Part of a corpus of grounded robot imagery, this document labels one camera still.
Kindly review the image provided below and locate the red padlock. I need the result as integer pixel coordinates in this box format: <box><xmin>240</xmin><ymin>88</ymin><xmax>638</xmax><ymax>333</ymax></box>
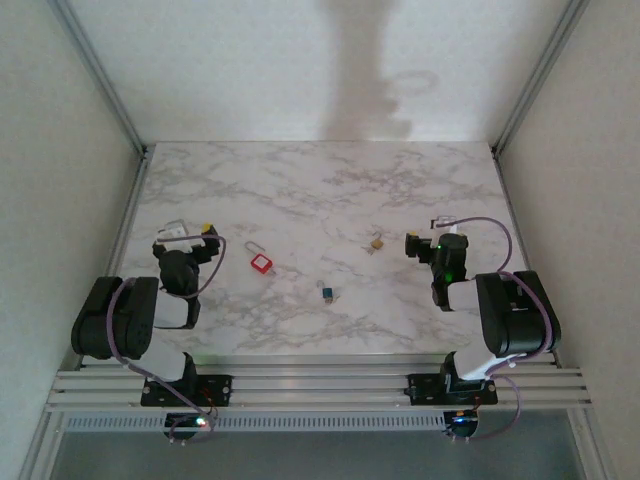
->
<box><xmin>243</xmin><ymin>240</ymin><xmax>274</xmax><ymax>274</ymax></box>

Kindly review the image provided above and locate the controller board with LED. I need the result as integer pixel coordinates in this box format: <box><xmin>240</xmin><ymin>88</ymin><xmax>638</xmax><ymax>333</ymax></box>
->
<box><xmin>164</xmin><ymin>413</ymin><xmax>217</xmax><ymax>445</ymax></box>
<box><xmin>442</xmin><ymin>409</ymin><xmax>484</xmax><ymax>442</ymax></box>

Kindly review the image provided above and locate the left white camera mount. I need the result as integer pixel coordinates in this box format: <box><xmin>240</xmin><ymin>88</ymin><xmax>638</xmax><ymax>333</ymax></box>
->
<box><xmin>154</xmin><ymin>234</ymin><xmax>207</xmax><ymax>253</ymax></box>

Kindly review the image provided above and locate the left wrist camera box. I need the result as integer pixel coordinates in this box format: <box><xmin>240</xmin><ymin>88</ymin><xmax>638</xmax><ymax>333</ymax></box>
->
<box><xmin>157</xmin><ymin>218</ymin><xmax>189</xmax><ymax>244</ymax></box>

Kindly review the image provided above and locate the aluminium table side rail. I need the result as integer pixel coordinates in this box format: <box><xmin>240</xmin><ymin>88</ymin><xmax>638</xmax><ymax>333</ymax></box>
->
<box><xmin>74</xmin><ymin>148</ymin><xmax>154</xmax><ymax>371</ymax></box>
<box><xmin>493</xmin><ymin>149</ymin><xmax>559</xmax><ymax>366</ymax></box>

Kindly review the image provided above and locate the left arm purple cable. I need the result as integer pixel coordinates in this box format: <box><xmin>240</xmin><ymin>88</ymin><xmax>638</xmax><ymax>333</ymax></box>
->
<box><xmin>106</xmin><ymin>233</ymin><xmax>229</xmax><ymax>444</ymax></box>

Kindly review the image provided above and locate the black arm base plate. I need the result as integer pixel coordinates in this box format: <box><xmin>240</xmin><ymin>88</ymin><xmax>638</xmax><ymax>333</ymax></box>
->
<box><xmin>140</xmin><ymin>374</ymin><xmax>234</xmax><ymax>407</ymax></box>
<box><xmin>407</xmin><ymin>372</ymin><xmax>500</xmax><ymax>406</ymax></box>

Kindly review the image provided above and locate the aluminium rail frame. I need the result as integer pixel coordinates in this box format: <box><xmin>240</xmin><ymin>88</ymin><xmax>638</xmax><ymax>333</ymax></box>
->
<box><xmin>44</xmin><ymin>353</ymin><xmax>594</xmax><ymax>414</ymax></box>

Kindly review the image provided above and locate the aluminium frame post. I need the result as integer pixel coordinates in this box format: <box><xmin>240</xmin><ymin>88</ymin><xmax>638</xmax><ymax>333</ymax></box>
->
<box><xmin>17</xmin><ymin>412</ymin><xmax>69</xmax><ymax>480</ymax></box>
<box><xmin>47</xmin><ymin>0</ymin><xmax>154</xmax><ymax>157</ymax></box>
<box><xmin>490</xmin><ymin>0</ymin><xmax>591</xmax><ymax>157</ymax></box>
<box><xmin>569</xmin><ymin>409</ymin><xmax>617</xmax><ymax>480</ymax></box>

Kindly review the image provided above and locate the grey slotted cable duct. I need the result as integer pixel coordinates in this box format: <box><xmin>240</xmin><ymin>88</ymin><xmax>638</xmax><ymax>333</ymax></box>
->
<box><xmin>64</xmin><ymin>412</ymin><xmax>451</xmax><ymax>434</ymax></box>

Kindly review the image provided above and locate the aluminium lower frame post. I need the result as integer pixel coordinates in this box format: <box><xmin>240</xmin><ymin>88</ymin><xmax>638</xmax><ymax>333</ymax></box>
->
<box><xmin>17</xmin><ymin>412</ymin><xmax>69</xmax><ymax>480</ymax></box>
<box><xmin>569</xmin><ymin>409</ymin><xmax>617</xmax><ymax>480</ymax></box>

